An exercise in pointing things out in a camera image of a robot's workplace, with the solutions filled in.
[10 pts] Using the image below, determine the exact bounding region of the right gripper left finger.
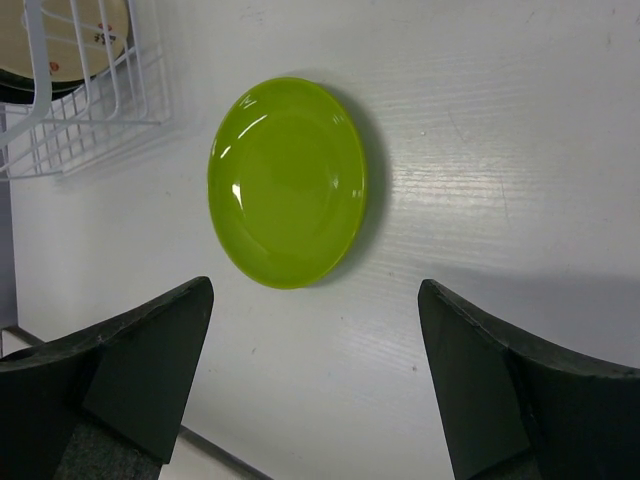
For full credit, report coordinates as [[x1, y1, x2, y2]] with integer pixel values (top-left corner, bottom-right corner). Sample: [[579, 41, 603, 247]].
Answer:
[[1, 276, 214, 479]]

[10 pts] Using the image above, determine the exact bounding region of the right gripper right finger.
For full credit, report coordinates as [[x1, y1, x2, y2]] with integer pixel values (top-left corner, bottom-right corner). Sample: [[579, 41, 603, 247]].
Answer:
[[417, 279, 639, 479]]

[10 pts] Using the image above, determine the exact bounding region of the lime green plate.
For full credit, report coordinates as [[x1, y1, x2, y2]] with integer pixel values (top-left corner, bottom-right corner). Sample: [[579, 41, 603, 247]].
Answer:
[[207, 77, 368, 289]]

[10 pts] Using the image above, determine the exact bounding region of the beige plate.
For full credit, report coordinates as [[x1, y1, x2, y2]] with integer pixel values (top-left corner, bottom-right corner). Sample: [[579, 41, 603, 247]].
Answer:
[[1, 0, 130, 82]]

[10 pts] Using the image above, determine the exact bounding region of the white wire dish rack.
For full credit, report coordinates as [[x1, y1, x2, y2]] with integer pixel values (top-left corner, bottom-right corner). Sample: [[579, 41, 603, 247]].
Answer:
[[1, 1, 171, 182]]

